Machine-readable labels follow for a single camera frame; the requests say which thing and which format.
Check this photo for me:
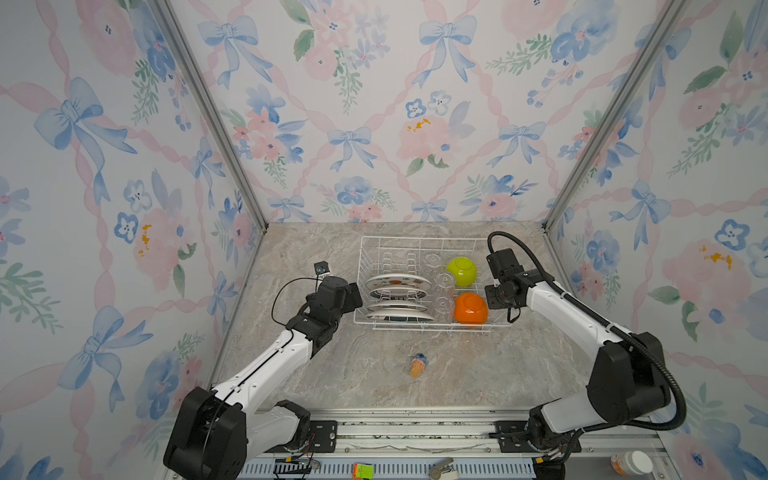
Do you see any white plate black flower outline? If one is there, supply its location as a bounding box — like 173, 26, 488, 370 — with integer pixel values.
367, 300, 428, 312

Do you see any plate with fruit pattern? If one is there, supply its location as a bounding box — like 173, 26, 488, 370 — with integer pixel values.
365, 273, 432, 299

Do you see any white plate green red rim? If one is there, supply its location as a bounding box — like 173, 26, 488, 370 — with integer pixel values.
366, 308, 434, 323

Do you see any white wire dish rack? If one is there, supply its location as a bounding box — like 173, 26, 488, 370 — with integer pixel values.
353, 236, 510, 333

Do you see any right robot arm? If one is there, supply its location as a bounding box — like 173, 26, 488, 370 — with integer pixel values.
485, 249, 687, 454

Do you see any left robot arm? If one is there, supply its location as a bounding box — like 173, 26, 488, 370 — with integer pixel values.
163, 276, 363, 479

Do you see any orange bowl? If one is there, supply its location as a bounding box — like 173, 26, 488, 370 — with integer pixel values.
453, 292, 489, 326

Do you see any green bowl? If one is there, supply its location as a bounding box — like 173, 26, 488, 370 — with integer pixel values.
445, 256, 478, 288

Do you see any clear glass cup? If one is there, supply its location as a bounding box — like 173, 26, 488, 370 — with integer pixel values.
432, 297, 455, 323
433, 271, 456, 298

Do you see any small ice cream toy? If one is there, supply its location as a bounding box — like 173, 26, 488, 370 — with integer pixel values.
409, 353, 427, 378

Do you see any rubiks cube toy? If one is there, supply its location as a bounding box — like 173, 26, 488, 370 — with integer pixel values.
352, 463, 375, 480

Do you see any white lidded jar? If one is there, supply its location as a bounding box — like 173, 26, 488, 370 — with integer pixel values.
611, 450, 653, 477

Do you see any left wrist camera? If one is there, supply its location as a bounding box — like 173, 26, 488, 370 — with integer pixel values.
314, 261, 331, 278

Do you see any black corrugated cable conduit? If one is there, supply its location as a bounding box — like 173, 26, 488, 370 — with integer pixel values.
487, 230, 688, 432

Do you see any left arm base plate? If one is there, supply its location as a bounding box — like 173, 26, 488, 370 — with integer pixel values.
268, 420, 339, 455

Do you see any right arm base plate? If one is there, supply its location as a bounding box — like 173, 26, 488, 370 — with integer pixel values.
489, 420, 582, 454

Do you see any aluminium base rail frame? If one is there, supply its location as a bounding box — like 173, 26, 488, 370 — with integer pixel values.
235, 408, 682, 479

